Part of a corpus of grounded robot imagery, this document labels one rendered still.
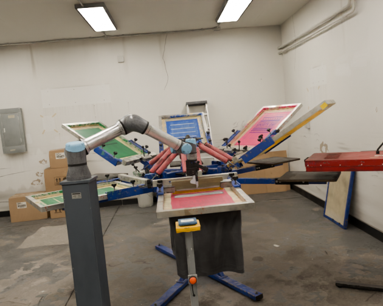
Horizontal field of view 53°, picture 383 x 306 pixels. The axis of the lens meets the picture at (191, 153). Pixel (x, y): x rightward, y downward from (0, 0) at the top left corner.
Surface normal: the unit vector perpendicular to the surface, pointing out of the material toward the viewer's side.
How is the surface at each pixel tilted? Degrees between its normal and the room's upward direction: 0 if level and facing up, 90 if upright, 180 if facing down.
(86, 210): 90
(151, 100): 90
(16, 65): 90
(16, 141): 90
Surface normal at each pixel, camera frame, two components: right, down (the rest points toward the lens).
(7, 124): 0.06, 0.10
